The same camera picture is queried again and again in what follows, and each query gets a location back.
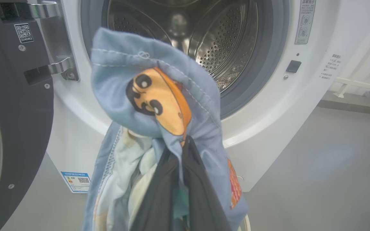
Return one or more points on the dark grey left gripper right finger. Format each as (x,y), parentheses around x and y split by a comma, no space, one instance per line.
(201,199)

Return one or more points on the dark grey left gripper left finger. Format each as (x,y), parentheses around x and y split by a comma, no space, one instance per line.
(159,199)

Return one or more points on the blue cartoon print garment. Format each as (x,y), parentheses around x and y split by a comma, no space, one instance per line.
(124,89)

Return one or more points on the black round washer door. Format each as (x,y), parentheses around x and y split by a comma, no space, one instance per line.
(21,128)

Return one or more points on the white front-load washing machine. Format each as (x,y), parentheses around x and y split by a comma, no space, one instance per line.
(268,128)

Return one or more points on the grey rubber door gasket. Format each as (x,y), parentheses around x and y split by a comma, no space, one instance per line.
(268,64)

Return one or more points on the black square door lock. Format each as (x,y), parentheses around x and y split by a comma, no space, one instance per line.
(293,66)

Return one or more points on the chrome door hinge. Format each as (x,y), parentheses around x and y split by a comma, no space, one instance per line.
(56,38)

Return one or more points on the round white filter cover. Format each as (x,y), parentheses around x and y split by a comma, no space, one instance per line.
(240,178)

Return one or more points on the blue white energy label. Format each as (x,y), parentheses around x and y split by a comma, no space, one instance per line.
(75,182)

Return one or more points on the steel perforated washer drum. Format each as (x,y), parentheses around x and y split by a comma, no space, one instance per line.
(223,48)

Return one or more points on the white metal railing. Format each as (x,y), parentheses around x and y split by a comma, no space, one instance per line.
(361,84)

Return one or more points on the grey warning sticker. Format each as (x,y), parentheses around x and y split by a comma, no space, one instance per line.
(304,22)

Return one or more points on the white QR code sticker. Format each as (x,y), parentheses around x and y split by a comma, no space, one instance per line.
(24,33)

